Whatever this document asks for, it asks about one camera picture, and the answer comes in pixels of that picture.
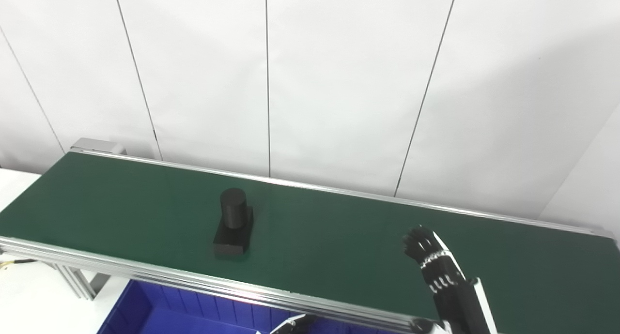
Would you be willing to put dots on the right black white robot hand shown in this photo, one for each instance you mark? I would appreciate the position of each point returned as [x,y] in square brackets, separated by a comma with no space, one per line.
[450,295]

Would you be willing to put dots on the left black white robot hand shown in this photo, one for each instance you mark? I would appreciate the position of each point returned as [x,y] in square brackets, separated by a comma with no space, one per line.
[295,325]

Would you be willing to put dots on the black cylinder block part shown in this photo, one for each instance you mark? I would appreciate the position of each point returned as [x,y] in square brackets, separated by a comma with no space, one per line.
[233,227]

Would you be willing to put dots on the green conveyor belt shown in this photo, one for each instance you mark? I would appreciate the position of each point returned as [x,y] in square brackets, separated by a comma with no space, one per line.
[339,237]
[193,280]

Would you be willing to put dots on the blue plastic bin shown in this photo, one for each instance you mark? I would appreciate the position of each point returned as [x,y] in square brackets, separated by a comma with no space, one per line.
[169,317]

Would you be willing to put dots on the aluminium conveyor leg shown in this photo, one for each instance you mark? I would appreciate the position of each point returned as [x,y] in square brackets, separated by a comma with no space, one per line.
[80,280]

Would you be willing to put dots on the grey conveyor end housing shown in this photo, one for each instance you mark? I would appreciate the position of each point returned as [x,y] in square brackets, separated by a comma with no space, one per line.
[99,146]

